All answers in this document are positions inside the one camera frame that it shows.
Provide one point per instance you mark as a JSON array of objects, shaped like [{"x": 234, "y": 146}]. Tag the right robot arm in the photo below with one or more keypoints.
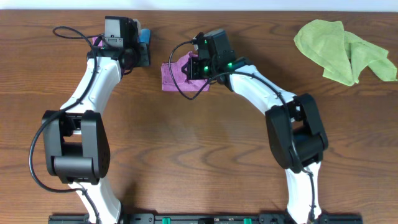
[{"x": 295, "y": 132}]

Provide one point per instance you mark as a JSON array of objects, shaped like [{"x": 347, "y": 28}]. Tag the folded purple cloth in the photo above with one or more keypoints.
[{"x": 97, "y": 41}]

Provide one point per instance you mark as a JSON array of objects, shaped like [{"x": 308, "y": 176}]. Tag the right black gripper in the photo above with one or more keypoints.
[{"x": 189, "y": 69}]

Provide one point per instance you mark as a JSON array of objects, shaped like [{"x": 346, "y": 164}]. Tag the folded blue cloth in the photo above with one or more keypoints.
[{"x": 145, "y": 35}]

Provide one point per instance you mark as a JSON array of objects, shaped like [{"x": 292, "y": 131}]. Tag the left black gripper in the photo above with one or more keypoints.
[{"x": 145, "y": 54}]

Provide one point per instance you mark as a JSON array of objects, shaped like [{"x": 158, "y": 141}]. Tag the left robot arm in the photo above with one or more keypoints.
[{"x": 76, "y": 147}]

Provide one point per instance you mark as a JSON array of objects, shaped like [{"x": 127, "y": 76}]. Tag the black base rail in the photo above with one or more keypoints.
[{"x": 264, "y": 218}]

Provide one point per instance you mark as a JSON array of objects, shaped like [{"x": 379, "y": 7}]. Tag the purple microfiber cloth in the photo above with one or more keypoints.
[{"x": 181, "y": 79}]

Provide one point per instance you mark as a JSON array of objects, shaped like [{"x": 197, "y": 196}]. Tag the green microfiber cloth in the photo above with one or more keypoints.
[{"x": 343, "y": 54}]

